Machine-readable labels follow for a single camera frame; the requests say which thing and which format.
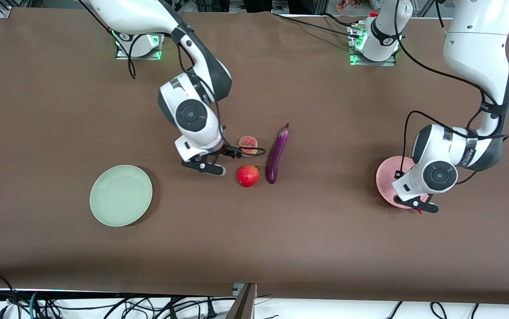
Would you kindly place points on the purple eggplant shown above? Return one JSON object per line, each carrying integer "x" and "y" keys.
{"x": 275, "y": 159}

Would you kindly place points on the pale green round plate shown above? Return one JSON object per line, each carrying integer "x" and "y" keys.
{"x": 121, "y": 197}

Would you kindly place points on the brown slanted beam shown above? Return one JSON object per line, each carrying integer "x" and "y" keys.
{"x": 243, "y": 305}

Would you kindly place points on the silver metal bracket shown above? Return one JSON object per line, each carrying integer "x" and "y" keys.
{"x": 238, "y": 289}

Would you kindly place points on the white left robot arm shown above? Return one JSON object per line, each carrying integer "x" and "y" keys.
{"x": 475, "y": 53}

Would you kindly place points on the pink round plate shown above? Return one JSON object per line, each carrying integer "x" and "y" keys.
{"x": 385, "y": 181}

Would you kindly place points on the pink yellow peach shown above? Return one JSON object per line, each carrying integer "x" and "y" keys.
{"x": 248, "y": 144}

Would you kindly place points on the red pomegranate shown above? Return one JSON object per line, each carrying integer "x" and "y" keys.
{"x": 248, "y": 176}

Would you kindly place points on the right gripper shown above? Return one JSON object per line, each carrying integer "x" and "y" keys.
{"x": 229, "y": 152}

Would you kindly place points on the brown table cover sheet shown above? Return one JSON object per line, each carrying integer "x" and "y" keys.
{"x": 281, "y": 243}

